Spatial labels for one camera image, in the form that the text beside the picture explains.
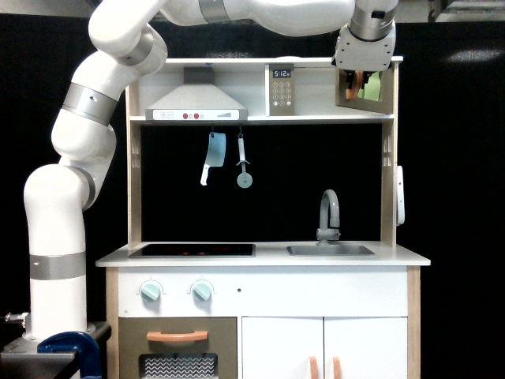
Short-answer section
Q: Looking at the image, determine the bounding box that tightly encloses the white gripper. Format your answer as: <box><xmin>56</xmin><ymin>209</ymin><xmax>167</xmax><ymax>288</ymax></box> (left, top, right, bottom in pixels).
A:
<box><xmin>331</xmin><ymin>23</ymin><xmax>396</xmax><ymax>89</ymax></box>

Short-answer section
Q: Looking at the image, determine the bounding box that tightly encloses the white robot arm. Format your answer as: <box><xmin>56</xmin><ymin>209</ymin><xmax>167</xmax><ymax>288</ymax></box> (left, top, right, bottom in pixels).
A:
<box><xmin>24</xmin><ymin>1</ymin><xmax>398</xmax><ymax>340</ymax></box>

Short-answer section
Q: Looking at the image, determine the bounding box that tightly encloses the right white cabinet door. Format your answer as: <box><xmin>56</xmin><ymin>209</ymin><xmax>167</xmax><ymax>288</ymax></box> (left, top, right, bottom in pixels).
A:
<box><xmin>324</xmin><ymin>317</ymin><xmax>407</xmax><ymax>378</ymax></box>

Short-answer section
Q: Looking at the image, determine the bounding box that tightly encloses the white cabinet door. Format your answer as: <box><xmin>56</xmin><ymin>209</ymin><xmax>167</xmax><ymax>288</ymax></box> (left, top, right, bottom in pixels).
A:
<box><xmin>241</xmin><ymin>317</ymin><xmax>324</xmax><ymax>378</ymax></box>
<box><xmin>324</xmin><ymin>317</ymin><xmax>407</xmax><ymax>378</ymax></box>

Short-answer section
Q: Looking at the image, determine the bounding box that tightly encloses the left white cabinet door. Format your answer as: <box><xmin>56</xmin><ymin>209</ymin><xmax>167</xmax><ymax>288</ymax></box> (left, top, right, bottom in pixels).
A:
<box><xmin>241</xmin><ymin>317</ymin><xmax>324</xmax><ymax>378</ymax></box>

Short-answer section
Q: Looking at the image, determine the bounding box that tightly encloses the white side-mounted toy phone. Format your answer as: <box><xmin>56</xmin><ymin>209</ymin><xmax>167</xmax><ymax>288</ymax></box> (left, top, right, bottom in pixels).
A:
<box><xmin>396</xmin><ymin>165</ymin><xmax>406</xmax><ymax>226</ymax></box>

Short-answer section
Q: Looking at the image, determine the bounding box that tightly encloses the white wooden toy kitchen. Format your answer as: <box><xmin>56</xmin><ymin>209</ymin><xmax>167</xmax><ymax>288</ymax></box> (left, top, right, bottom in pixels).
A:
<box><xmin>99</xmin><ymin>57</ymin><xmax>429</xmax><ymax>378</ymax></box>

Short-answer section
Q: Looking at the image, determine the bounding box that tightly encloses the toy pizza cutter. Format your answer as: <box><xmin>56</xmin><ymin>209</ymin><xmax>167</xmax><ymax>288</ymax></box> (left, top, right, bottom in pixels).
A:
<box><xmin>237</xmin><ymin>133</ymin><xmax>253</xmax><ymax>189</ymax></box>

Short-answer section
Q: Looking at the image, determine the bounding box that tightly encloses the grey toy faucet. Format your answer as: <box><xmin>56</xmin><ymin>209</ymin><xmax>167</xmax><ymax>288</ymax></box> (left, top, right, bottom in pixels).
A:
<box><xmin>316</xmin><ymin>189</ymin><xmax>340</xmax><ymax>246</ymax></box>

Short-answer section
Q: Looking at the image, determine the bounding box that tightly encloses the white range hood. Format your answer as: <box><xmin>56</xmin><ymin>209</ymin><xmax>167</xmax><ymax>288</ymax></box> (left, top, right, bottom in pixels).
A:
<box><xmin>145</xmin><ymin>66</ymin><xmax>249</xmax><ymax>122</ymax></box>

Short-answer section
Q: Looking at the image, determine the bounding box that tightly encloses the toy cleaver knife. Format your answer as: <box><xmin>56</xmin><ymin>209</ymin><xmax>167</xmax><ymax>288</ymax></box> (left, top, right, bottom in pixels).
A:
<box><xmin>200</xmin><ymin>132</ymin><xmax>226</xmax><ymax>186</ymax></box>

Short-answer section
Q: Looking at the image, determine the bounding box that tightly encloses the grey toy sink basin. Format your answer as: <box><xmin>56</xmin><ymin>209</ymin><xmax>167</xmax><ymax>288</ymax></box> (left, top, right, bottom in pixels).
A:
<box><xmin>287</xmin><ymin>245</ymin><xmax>374</xmax><ymax>257</ymax></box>

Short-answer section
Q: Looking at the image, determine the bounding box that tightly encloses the right mint stove knob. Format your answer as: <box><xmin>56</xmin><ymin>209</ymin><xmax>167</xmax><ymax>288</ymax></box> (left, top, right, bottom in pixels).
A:
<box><xmin>190</xmin><ymin>280</ymin><xmax>213</xmax><ymax>302</ymax></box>

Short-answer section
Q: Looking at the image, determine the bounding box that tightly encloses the mint stove knob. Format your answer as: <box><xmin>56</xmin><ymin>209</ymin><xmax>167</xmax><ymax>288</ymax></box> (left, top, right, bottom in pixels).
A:
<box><xmin>190</xmin><ymin>280</ymin><xmax>213</xmax><ymax>302</ymax></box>
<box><xmin>139</xmin><ymin>280</ymin><xmax>163</xmax><ymax>302</ymax></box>

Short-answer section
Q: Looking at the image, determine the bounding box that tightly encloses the black toy stovetop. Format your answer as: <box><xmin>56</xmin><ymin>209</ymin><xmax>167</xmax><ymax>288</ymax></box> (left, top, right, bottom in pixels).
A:
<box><xmin>129</xmin><ymin>242</ymin><xmax>256</xmax><ymax>258</ymax></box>

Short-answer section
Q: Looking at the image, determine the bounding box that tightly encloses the left mint stove knob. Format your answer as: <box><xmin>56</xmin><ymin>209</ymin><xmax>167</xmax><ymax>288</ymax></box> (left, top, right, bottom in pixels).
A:
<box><xmin>139</xmin><ymin>280</ymin><xmax>163</xmax><ymax>302</ymax></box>

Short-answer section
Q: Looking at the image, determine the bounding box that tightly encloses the blue c-clamp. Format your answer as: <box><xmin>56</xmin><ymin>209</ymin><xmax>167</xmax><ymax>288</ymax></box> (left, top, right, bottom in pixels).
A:
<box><xmin>37</xmin><ymin>332</ymin><xmax>102</xmax><ymax>379</ymax></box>

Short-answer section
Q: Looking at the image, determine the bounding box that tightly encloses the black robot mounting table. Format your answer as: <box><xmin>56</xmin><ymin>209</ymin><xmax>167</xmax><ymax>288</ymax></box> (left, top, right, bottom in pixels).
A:
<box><xmin>1</xmin><ymin>322</ymin><xmax>111</xmax><ymax>378</ymax></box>

